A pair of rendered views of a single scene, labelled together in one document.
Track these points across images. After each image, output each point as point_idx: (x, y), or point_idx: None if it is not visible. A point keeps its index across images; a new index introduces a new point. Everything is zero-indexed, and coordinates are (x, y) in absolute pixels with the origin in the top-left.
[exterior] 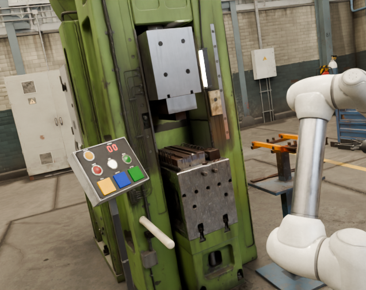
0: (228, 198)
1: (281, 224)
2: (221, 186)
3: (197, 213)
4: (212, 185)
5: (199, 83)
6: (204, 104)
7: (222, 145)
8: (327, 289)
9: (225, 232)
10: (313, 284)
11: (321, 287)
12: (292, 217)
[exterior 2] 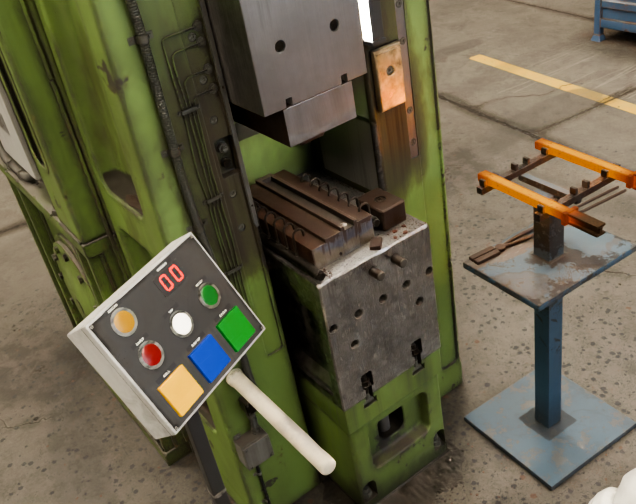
0: (423, 307)
1: (624, 502)
2: (411, 286)
3: (360, 355)
4: (392, 290)
5: (362, 52)
6: (359, 81)
7: (403, 175)
8: (615, 457)
9: (415, 372)
10: (588, 448)
11: (603, 452)
12: None
